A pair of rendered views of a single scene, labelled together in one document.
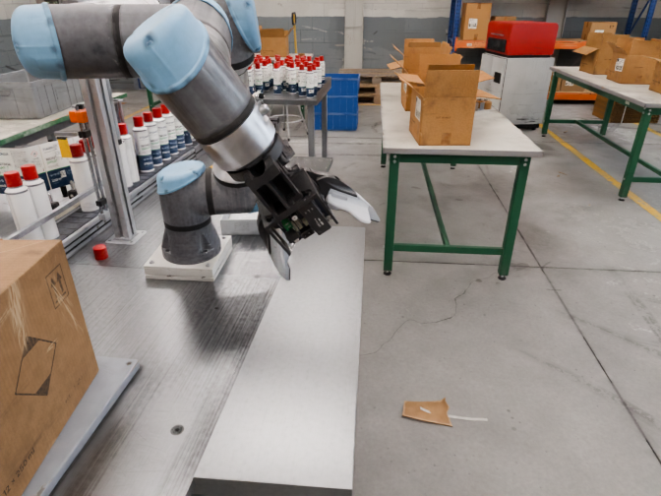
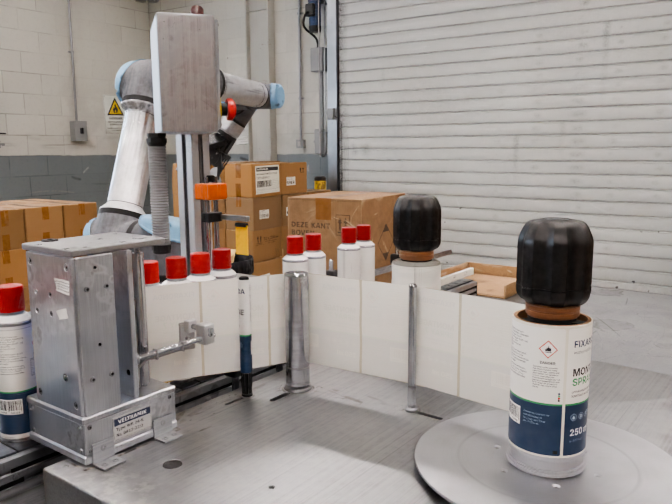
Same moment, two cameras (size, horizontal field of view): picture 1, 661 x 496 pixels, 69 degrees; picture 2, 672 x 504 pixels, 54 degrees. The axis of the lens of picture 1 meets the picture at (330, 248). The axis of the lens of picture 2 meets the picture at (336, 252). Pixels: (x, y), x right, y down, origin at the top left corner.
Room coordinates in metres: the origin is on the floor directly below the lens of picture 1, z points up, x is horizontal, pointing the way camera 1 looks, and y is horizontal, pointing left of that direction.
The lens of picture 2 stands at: (2.26, 1.47, 1.26)
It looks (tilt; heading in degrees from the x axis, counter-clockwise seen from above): 9 degrees down; 209
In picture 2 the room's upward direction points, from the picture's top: straight up
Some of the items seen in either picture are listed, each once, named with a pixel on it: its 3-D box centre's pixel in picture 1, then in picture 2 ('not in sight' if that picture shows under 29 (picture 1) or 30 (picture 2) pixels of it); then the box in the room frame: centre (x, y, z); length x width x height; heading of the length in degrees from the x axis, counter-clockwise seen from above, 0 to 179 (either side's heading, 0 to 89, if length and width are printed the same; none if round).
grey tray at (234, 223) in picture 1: (259, 209); not in sight; (1.43, 0.23, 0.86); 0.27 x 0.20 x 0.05; 2
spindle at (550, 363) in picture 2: not in sight; (550, 343); (1.50, 1.33, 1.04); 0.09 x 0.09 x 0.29
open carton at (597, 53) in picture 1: (603, 53); not in sight; (5.28, -2.80, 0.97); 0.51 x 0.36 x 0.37; 88
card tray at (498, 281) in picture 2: not in sight; (484, 278); (0.27, 0.89, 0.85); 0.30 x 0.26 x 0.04; 172
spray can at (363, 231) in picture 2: not in sight; (363, 269); (0.93, 0.80, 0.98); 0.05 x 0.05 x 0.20
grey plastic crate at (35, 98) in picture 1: (31, 93); not in sight; (3.27, 1.97, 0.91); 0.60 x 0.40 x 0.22; 179
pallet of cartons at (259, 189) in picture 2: not in sight; (255, 229); (-2.28, -1.86, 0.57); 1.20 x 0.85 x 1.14; 177
